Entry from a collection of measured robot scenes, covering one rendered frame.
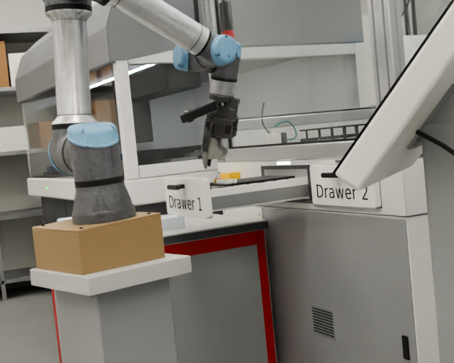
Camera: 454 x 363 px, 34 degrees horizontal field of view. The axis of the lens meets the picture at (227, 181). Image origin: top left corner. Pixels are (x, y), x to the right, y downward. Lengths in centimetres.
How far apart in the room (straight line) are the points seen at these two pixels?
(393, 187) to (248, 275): 69
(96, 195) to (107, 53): 128
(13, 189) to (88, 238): 458
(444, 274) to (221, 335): 118
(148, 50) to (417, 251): 152
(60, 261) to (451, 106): 94
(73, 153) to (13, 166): 448
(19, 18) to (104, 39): 342
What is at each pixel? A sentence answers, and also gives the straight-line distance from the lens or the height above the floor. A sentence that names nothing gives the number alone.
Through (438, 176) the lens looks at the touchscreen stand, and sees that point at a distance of 129.
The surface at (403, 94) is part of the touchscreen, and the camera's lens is 111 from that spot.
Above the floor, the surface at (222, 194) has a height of 88.
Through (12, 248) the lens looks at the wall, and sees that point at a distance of 628.
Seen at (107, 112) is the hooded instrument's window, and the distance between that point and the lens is 306.
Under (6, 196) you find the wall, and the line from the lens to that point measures 624.
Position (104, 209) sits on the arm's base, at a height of 89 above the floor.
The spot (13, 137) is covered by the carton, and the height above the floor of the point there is 119.
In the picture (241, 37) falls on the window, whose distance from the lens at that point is 251.
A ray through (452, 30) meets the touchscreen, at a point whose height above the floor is 115.
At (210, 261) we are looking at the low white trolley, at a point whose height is 66.
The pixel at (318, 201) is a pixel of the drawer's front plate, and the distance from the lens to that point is 211.
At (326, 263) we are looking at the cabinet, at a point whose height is 65.
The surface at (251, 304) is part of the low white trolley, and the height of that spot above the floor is 50.
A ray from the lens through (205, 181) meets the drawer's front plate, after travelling 201.
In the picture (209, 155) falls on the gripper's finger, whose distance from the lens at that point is 213.
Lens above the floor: 103
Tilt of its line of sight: 3 degrees down
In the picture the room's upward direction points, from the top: 6 degrees counter-clockwise
